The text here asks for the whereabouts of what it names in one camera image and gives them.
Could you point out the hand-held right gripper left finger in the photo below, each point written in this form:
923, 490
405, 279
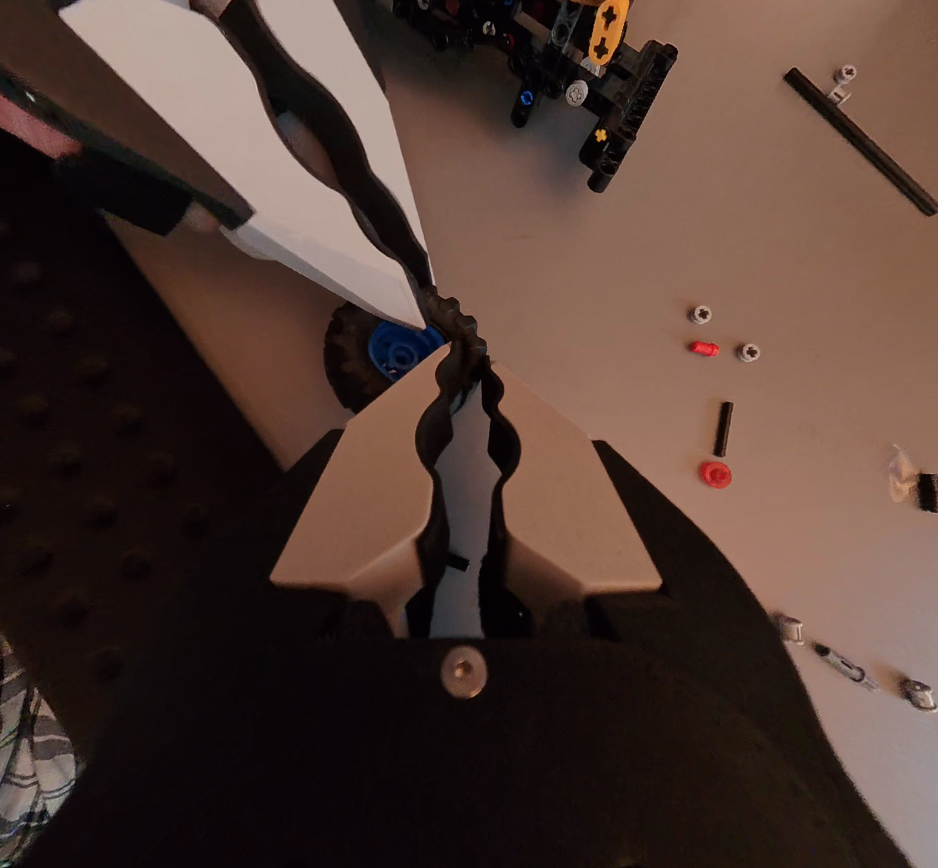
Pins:
352, 516

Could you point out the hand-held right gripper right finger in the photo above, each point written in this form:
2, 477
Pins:
579, 516

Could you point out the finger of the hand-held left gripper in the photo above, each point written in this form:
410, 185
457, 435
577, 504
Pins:
183, 113
330, 40

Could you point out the black rubber toy tyre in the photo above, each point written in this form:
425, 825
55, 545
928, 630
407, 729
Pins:
352, 362

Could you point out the person's left hand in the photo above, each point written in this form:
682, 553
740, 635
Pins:
29, 124

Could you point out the small black toy axle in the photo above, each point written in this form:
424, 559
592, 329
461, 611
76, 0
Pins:
458, 562

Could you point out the small red toy pin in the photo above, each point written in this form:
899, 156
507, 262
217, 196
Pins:
715, 474

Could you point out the short black toy axle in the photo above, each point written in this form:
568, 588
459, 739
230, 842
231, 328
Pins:
724, 428

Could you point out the red toy axle pin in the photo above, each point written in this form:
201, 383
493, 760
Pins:
703, 348

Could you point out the grey toy connector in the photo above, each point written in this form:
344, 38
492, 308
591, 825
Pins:
788, 628
917, 693

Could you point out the black studded mat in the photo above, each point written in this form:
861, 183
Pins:
110, 443

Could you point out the dark grey toy pin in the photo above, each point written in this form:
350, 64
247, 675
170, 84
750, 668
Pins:
843, 665

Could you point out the clear plastic scrap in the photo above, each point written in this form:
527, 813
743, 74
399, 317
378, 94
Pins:
900, 472

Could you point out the small black toy block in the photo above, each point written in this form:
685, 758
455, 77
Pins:
928, 492

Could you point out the plaid shirt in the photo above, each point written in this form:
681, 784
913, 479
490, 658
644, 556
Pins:
29, 758

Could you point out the long black toy axle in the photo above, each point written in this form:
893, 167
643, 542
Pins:
857, 139

